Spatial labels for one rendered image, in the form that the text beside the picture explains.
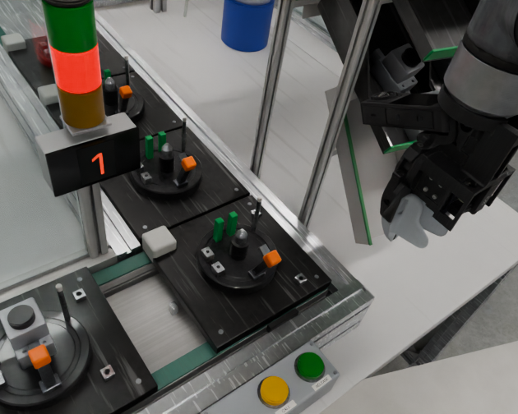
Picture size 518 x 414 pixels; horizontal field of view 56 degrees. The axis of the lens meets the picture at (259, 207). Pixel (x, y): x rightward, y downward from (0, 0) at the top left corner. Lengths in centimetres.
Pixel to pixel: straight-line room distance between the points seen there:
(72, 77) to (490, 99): 42
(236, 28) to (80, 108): 105
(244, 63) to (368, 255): 78
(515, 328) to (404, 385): 145
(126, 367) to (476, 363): 63
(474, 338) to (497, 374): 118
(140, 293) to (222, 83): 78
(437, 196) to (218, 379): 42
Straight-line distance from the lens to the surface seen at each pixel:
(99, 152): 66
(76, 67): 59
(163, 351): 82
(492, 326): 229
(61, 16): 56
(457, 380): 99
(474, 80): 44
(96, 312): 80
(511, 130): 46
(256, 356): 78
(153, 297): 87
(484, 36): 43
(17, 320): 67
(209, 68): 154
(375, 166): 94
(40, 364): 66
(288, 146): 128
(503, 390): 103
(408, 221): 56
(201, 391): 75
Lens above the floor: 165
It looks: 46 degrees down
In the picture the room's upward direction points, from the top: 12 degrees clockwise
